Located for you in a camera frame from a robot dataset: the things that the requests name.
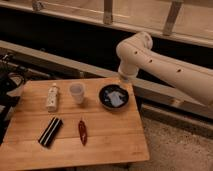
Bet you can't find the dried red chili pepper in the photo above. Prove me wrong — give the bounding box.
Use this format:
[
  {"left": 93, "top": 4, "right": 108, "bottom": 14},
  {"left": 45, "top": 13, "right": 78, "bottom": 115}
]
[{"left": 78, "top": 120, "right": 87, "bottom": 146}]

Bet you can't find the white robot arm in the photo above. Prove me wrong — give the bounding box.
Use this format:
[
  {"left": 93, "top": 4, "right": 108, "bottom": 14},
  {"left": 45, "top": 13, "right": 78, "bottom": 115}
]
[{"left": 116, "top": 32, "right": 213, "bottom": 108}]

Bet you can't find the white ceramic cup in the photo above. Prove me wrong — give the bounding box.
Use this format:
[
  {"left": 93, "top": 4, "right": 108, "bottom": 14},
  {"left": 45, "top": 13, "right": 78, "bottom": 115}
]
[{"left": 69, "top": 82, "right": 85, "bottom": 104}]

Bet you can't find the black bowl with cloth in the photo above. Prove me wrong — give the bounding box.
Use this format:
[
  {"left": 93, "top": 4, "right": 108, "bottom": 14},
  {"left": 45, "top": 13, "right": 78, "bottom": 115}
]
[{"left": 99, "top": 84, "right": 129, "bottom": 109}]

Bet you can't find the wooden table board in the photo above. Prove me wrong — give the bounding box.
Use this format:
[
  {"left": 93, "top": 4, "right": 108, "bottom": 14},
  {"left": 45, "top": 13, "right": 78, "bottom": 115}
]
[{"left": 0, "top": 78, "right": 149, "bottom": 171}]

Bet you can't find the small white bottle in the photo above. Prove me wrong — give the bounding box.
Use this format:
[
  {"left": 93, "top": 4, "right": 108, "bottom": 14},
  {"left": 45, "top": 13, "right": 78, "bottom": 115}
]
[{"left": 46, "top": 83, "right": 59, "bottom": 112}]

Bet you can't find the black striped rectangular block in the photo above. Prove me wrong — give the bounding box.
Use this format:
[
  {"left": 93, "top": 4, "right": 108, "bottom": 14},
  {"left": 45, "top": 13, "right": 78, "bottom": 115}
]
[{"left": 38, "top": 117, "right": 63, "bottom": 148}]

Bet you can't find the metal window frame rail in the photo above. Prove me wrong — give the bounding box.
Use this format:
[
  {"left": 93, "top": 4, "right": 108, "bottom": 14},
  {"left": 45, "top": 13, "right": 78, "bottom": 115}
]
[{"left": 0, "top": 0, "right": 213, "bottom": 48}]

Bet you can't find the black cables and equipment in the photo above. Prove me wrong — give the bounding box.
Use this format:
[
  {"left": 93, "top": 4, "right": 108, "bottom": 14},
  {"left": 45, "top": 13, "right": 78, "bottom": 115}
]
[{"left": 0, "top": 53, "right": 26, "bottom": 146}]

